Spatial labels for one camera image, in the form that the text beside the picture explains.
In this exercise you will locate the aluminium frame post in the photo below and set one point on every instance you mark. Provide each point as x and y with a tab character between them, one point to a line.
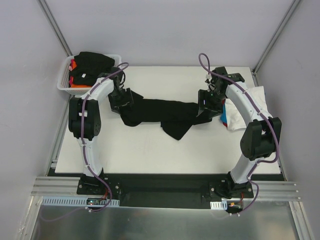
277	33
55	27

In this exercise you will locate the black t shirt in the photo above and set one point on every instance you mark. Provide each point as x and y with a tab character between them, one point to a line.
89	65
175	117

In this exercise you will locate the right aluminium frame post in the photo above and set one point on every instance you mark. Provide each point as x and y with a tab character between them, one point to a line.
277	33

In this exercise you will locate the orange t shirt in basket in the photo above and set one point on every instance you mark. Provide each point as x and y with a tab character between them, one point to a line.
77	85

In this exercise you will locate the white plastic laundry basket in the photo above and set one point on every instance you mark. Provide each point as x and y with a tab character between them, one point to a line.
63	78

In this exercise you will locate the white t shirt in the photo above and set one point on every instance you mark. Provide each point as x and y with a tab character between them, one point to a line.
244	106

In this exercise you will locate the white cable duct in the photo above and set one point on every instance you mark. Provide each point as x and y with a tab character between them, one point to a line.
73	201
219	205

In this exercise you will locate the left aluminium frame post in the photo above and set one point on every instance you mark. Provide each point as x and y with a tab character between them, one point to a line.
55	27

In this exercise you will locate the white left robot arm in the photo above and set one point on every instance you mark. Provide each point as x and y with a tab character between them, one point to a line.
84	121

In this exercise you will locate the left white cable duct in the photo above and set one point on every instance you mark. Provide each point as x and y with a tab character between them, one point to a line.
73	201

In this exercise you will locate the right white cable duct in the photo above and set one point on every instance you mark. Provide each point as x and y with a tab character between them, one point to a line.
219	205

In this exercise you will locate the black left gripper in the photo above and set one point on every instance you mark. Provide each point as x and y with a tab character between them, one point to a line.
121	102

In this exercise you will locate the pink t shirt in basket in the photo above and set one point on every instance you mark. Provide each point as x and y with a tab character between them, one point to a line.
70	69

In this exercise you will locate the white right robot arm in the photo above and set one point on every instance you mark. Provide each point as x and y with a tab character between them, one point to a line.
262	131

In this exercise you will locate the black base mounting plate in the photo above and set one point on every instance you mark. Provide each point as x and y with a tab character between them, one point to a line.
177	191

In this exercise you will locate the aluminium front rail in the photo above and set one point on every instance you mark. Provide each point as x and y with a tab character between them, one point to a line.
286	191

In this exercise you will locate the black t shirt in basket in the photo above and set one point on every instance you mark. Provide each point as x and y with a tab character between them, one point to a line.
89	65

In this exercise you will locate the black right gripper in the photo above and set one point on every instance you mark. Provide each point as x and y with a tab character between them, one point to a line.
205	105

